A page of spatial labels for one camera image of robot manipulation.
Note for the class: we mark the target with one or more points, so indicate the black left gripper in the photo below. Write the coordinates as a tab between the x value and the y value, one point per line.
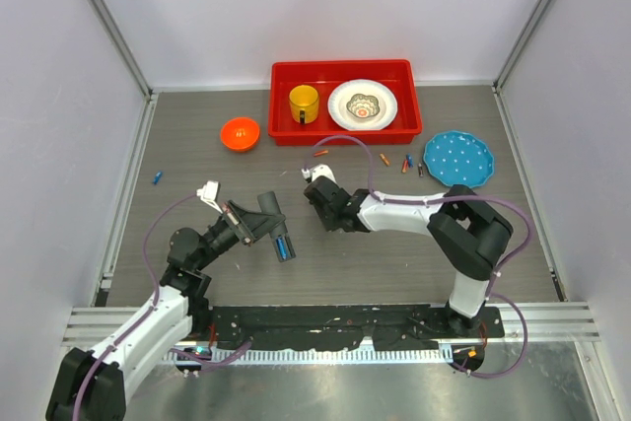
251	225

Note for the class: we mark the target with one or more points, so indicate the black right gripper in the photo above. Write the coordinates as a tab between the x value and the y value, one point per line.
328	225

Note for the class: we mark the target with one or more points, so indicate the black remote control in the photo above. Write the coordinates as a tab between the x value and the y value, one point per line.
269	204

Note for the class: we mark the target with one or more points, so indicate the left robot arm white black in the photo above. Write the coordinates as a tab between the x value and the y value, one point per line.
98	383

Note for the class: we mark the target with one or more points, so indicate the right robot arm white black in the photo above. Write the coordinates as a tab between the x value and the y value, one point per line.
469	232

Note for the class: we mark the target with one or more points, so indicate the orange plastic bowl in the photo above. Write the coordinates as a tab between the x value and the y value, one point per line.
240	134

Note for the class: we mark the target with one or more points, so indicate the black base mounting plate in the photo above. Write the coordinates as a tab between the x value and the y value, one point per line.
335	328

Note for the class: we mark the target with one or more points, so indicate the small patterned bowl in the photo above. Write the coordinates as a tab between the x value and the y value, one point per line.
363	106

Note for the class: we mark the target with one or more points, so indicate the white paper plate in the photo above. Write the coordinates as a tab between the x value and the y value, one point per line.
336	105

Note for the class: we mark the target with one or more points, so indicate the yellow mug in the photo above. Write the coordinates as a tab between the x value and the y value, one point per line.
304	104

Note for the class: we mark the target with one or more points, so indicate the blue dotted plate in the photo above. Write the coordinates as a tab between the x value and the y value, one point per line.
457	157

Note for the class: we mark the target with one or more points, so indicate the red plastic tray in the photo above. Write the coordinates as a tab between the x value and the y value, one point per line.
325	76

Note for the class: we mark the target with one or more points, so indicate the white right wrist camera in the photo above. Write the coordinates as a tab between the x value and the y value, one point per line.
313	173

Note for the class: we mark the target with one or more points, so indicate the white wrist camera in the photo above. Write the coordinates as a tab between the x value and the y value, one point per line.
208	194
313	173

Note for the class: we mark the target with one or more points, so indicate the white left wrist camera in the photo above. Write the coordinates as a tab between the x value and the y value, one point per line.
208	194

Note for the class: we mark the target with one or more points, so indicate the aluminium front rail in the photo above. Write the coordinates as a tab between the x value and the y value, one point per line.
523	324

